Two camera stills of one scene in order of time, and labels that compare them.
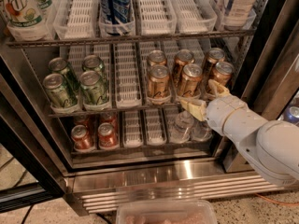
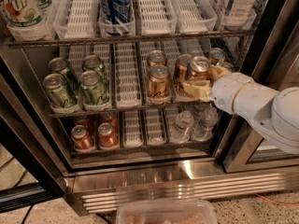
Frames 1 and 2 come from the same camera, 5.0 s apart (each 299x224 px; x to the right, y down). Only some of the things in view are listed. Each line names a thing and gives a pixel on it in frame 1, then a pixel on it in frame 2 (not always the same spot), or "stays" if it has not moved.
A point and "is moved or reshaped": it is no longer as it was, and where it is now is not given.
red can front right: (107, 136) stays
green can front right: (93, 89) stays
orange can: (216, 55) stays
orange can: (159, 84) stays
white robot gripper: (221, 113) -> (226, 91)
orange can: (192, 74) is moved or reshaped
